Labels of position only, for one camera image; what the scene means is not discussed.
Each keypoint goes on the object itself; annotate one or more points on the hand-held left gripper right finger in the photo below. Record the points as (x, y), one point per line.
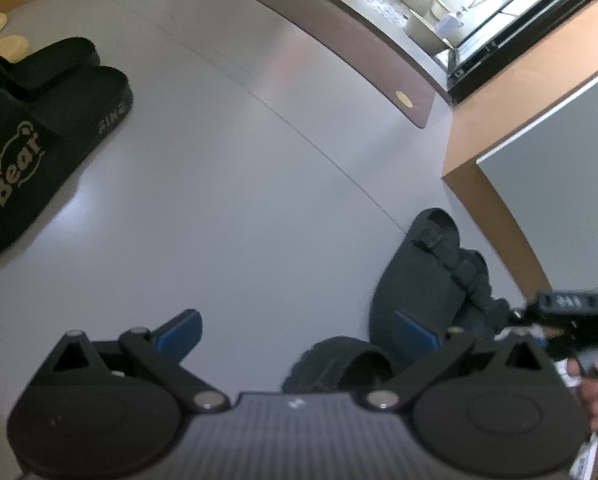
(414, 333)

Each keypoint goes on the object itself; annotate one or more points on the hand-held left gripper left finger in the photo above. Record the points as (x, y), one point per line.
(179, 333)

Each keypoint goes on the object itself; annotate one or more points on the black chunky clog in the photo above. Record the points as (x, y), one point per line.
(329, 360)

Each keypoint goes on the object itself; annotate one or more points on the grey cabinet with brown plinth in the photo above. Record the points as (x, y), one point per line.
(554, 185)

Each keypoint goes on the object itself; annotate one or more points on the black printed slide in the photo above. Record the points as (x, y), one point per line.
(54, 170)
(54, 60)

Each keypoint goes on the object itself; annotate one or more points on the beige plastic basin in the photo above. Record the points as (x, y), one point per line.
(426, 35)

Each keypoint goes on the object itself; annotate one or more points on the brown door mat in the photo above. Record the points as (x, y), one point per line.
(339, 35)

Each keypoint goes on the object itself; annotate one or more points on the black door frame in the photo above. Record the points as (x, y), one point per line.
(461, 85)

